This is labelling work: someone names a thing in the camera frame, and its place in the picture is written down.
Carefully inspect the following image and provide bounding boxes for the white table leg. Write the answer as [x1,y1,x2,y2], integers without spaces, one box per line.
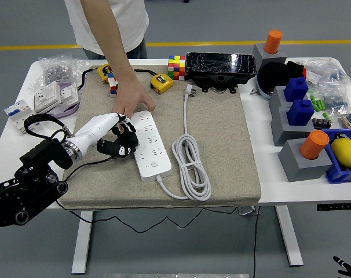
[71,210,94,275]
[275,205,305,267]

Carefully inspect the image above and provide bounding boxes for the blue square peg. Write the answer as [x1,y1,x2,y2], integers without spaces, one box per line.
[286,99,315,127]
[283,76,309,103]

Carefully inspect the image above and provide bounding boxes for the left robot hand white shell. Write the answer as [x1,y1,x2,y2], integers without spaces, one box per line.
[67,112,140,159]

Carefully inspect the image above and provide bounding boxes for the clear bag of resistors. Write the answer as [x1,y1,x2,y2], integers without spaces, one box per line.
[336,111,351,130]

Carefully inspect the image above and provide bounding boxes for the green plastic anchors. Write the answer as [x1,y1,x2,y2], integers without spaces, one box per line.
[309,94,327,112]

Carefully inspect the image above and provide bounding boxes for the yellow tape measure black face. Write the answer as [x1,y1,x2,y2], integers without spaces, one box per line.
[78,63,111,90]

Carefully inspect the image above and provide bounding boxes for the blue plastic bin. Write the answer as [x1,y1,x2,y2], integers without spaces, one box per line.
[321,128,351,185]

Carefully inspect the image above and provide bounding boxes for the grey-brown mat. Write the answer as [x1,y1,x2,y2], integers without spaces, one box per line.
[58,65,262,210]

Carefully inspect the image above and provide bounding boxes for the yellow lemon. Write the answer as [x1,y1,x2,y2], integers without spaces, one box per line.
[331,138,351,168]

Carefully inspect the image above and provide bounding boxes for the large clear plastic bag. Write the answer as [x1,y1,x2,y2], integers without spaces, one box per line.
[294,57,351,87]

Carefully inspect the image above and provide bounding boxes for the thin black adapter cord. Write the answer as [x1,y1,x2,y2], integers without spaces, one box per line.
[54,156,243,234]

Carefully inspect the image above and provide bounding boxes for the black table control panel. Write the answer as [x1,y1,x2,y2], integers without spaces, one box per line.
[316,203,351,211]

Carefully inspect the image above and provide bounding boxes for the white power strip cable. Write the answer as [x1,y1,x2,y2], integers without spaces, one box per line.
[155,83,213,201]

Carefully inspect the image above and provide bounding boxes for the orange cylinder peg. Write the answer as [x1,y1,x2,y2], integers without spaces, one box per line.
[264,30,283,55]
[299,130,330,160]

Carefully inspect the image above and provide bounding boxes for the white power strip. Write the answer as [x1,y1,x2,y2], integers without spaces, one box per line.
[130,109,173,182]

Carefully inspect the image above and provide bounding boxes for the black component pack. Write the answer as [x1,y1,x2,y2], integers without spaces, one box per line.
[312,118,332,130]

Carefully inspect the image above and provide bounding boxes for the grey block round hole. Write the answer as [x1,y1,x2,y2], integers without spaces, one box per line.
[278,138,333,182]
[252,43,288,69]

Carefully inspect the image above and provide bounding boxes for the black hanging cable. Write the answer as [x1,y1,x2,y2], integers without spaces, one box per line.
[252,206,262,278]

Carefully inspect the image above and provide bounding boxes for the clear bag blue parts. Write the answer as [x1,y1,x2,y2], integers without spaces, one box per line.
[320,82,351,115]

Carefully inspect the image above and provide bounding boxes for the grey block square hole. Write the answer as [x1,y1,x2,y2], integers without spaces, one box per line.
[269,86,292,111]
[270,106,315,147]

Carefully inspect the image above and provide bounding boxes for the white blue circuit breaker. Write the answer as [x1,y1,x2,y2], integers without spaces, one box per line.
[3,99,42,134]

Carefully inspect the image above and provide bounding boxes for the black plug adapter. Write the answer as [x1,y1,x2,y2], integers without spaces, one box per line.
[117,131,140,153]

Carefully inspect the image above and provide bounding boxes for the white wall socket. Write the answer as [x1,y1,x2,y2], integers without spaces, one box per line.
[58,83,80,105]
[33,81,62,114]

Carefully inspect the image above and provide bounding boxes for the person's right hand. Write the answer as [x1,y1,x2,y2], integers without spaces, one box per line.
[111,78,156,119]

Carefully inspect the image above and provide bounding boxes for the clear bag of metal nuts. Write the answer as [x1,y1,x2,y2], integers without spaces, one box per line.
[29,53,89,90]

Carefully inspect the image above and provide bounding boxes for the colourful puzzle cube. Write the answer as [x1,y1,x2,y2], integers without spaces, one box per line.
[107,72,119,98]
[167,55,187,81]

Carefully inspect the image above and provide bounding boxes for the black device cracked screen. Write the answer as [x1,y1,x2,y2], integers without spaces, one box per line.
[185,52,257,94]

